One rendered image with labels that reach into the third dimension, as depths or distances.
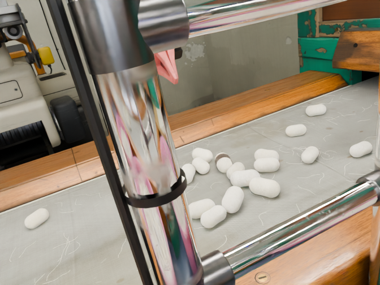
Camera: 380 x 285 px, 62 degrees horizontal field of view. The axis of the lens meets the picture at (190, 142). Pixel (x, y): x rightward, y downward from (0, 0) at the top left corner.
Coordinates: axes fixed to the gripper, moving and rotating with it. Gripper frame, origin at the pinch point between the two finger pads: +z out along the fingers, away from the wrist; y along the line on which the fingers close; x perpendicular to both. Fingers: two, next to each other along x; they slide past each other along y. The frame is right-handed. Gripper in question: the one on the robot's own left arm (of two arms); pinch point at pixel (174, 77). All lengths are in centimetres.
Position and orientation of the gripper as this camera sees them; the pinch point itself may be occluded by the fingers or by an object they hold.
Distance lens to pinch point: 52.8
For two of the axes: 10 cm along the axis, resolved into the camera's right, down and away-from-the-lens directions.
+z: 4.3, 8.1, -4.1
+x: -1.2, 5.0, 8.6
